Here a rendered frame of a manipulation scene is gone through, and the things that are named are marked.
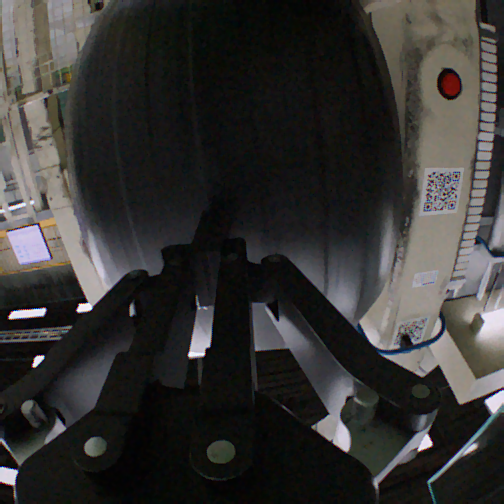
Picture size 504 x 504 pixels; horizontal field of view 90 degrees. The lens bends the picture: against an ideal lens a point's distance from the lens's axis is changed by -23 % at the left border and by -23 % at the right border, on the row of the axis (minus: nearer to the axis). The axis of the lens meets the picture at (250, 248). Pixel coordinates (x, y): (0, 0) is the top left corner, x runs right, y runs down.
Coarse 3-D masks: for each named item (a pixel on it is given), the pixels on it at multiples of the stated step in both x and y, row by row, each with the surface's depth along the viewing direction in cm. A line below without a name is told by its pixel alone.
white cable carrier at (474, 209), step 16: (480, 48) 31; (480, 64) 33; (496, 80) 33; (480, 96) 35; (480, 112) 36; (480, 128) 38; (480, 144) 39; (480, 160) 41; (480, 176) 42; (480, 192) 43; (480, 208) 45; (464, 224) 47; (464, 240) 48; (464, 256) 49; (464, 272) 51; (448, 288) 53
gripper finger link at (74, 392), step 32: (128, 288) 13; (96, 320) 11; (128, 320) 12; (64, 352) 9; (96, 352) 10; (32, 384) 7; (64, 384) 8; (96, 384) 10; (0, 416) 6; (64, 416) 8
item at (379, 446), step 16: (352, 400) 7; (368, 400) 6; (352, 416) 7; (368, 416) 7; (352, 432) 6; (368, 432) 6; (384, 432) 6; (400, 432) 6; (416, 432) 6; (352, 448) 6; (368, 448) 6; (384, 448) 6; (400, 448) 6; (368, 464) 6; (384, 464) 5
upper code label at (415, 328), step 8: (408, 320) 55; (416, 320) 55; (424, 320) 55; (400, 328) 56; (408, 328) 56; (416, 328) 56; (424, 328) 56; (400, 336) 57; (416, 336) 57; (392, 344) 58
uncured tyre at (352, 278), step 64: (128, 0) 21; (192, 0) 20; (256, 0) 19; (320, 0) 19; (128, 64) 19; (192, 64) 19; (256, 64) 19; (320, 64) 18; (384, 64) 21; (128, 128) 20; (192, 128) 20; (256, 128) 20; (320, 128) 19; (384, 128) 21; (128, 192) 21; (192, 192) 21; (256, 192) 21; (320, 192) 21; (384, 192) 22; (128, 256) 23; (256, 256) 23; (320, 256) 23; (384, 256) 26; (256, 320) 28
